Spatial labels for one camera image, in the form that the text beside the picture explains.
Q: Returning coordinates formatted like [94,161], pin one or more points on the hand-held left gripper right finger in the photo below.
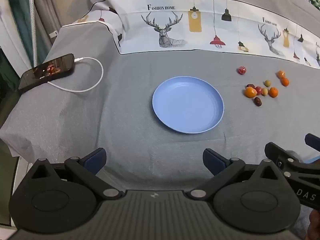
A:
[215,161]

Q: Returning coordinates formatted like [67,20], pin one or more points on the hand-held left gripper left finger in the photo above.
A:
[93,160]

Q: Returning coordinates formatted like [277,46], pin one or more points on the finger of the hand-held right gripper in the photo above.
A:
[313,142]
[275,151]

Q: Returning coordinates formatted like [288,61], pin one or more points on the small orange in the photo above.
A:
[280,74]
[273,92]
[250,93]
[285,81]

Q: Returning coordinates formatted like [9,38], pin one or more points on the small green fruit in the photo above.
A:
[267,83]
[264,92]

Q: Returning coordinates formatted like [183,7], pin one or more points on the blue plate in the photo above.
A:
[187,105]

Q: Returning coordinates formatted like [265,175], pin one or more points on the red apple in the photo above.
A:
[258,90]

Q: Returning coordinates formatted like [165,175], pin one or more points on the dark red jujube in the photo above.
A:
[250,85]
[257,101]

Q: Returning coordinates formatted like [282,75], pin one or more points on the red wrapped candy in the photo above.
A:
[242,70]

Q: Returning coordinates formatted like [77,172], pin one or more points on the black smartphone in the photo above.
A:
[47,71]

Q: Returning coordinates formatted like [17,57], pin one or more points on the grey deer print bedsheet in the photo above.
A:
[135,37]

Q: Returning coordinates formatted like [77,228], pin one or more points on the white tag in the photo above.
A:
[53,34]

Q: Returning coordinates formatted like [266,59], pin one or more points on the white pole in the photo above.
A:
[32,17]

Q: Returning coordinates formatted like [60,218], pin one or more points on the teal curtain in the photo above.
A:
[21,17]

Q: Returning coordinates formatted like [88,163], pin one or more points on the grey curtain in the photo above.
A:
[48,2]

